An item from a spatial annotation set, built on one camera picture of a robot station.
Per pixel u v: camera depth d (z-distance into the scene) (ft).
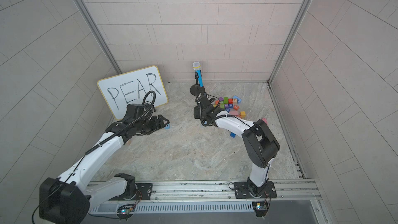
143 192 2.29
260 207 2.23
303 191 2.37
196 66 3.09
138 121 1.81
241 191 2.32
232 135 2.91
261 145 1.51
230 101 3.43
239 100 3.38
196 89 3.74
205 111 2.23
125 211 2.10
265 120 3.10
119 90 2.92
